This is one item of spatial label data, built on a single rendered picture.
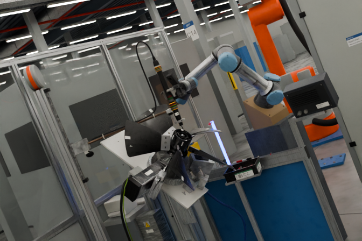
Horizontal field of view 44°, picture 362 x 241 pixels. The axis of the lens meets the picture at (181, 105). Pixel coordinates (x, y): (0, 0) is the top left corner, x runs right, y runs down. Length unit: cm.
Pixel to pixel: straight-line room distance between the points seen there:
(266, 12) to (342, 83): 259
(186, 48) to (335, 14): 367
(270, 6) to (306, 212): 399
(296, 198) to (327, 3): 183
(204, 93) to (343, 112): 349
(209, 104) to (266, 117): 427
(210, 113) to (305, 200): 450
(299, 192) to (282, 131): 42
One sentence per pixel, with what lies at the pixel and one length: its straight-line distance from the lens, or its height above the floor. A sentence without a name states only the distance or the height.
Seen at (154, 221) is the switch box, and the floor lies 79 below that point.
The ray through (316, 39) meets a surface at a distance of 423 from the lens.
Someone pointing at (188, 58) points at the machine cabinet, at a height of 178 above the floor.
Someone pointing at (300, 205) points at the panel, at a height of 49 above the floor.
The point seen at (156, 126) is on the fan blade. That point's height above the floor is 132.
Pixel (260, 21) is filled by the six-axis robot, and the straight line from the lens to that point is 659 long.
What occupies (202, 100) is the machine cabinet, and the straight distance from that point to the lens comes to 731.
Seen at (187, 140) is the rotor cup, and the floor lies 119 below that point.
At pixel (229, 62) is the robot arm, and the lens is 287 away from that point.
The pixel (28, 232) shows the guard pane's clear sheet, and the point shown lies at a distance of 281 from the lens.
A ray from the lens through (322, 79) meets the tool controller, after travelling 270.
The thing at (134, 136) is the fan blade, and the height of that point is 133.
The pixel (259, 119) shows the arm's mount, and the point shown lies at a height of 106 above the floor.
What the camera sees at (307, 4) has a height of 171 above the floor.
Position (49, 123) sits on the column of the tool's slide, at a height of 158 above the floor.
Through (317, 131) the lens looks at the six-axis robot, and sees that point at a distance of 647.
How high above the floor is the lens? 154
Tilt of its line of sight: 3 degrees down
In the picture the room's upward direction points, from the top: 22 degrees counter-clockwise
